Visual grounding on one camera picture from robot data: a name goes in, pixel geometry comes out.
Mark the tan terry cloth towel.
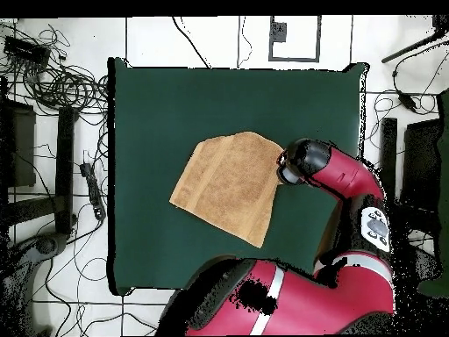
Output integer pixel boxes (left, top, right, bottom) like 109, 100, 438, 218
168, 131, 284, 249

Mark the black power adapter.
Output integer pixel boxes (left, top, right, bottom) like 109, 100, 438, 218
396, 90, 418, 112

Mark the black tripod rod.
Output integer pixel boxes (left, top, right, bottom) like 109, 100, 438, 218
381, 15, 449, 65

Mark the tangled black cable bundle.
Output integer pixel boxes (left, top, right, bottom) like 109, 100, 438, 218
0, 20, 110, 117

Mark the grey square frame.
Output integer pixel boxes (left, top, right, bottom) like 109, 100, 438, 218
268, 15, 323, 63

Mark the dark grey square tag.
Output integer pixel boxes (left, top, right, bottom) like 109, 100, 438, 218
269, 21, 289, 44

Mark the dark green table cloth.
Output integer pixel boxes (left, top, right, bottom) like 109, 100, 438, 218
106, 57, 369, 296

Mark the black electronics box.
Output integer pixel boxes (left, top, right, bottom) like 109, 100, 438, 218
3, 35, 52, 68

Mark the long black cable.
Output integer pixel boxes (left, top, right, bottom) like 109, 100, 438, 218
170, 16, 212, 69

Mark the black metal stand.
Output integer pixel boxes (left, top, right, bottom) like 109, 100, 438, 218
380, 117, 444, 219
0, 75, 80, 243

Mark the black power strip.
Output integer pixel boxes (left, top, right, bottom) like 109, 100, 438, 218
79, 161, 107, 221

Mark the grey pedestal leg round foot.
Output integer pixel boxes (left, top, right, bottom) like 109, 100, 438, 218
0, 231, 71, 337
410, 245, 443, 282

